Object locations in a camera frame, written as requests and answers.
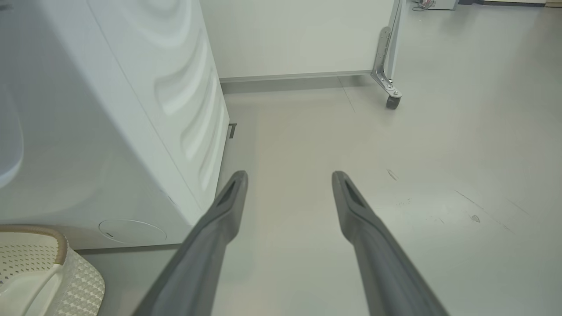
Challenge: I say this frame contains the cream perforated laundry basket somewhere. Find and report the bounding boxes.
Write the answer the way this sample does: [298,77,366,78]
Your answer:
[0,225,106,316]

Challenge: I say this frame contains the white rolling partition metal leg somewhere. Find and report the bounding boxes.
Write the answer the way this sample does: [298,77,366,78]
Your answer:
[200,0,405,110]

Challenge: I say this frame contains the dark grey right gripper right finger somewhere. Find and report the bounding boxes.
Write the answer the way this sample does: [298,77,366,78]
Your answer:
[331,171,450,316]

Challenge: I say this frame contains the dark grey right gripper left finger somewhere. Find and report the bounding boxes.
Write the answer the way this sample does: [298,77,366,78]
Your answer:
[132,170,249,316]

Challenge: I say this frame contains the white front-load washing machine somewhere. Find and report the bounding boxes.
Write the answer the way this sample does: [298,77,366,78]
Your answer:
[0,0,231,251]

